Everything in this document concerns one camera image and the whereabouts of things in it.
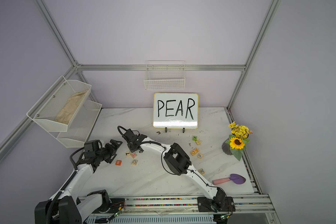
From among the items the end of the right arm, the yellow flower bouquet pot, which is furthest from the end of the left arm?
the yellow flower bouquet pot

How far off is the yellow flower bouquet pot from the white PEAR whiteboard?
0.32 metres

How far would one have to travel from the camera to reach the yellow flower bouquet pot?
718mm
